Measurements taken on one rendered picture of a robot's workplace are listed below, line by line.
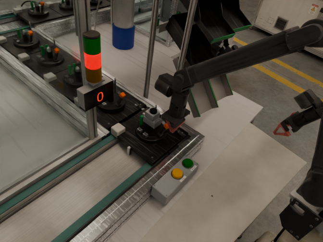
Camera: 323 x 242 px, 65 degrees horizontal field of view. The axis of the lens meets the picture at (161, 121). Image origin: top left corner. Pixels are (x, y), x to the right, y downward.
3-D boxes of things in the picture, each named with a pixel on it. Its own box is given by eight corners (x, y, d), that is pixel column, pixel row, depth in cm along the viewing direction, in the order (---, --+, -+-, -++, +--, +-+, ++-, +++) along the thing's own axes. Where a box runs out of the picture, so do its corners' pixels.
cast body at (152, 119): (160, 124, 106) (163, 111, 101) (154, 129, 103) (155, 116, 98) (146, 114, 109) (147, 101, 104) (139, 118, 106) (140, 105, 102)
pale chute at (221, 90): (227, 96, 133) (233, 94, 130) (210, 104, 126) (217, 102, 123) (209, 44, 130) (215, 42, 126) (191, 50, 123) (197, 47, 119)
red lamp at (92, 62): (105, 66, 80) (104, 52, 77) (92, 71, 77) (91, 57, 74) (94, 59, 82) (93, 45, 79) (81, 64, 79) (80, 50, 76)
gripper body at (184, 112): (159, 118, 92) (162, 102, 87) (176, 106, 99) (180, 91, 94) (173, 127, 90) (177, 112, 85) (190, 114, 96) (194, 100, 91)
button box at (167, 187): (196, 173, 105) (199, 163, 101) (164, 206, 92) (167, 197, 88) (182, 163, 108) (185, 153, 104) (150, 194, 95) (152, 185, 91)
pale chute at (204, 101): (212, 108, 124) (218, 107, 120) (193, 117, 117) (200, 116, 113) (192, 53, 121) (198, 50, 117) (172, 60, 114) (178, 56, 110)
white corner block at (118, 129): (125, 134, 109) (126, 127, 106) (118, 139, 106) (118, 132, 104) (118, 128, 111) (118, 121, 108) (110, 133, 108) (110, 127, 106)
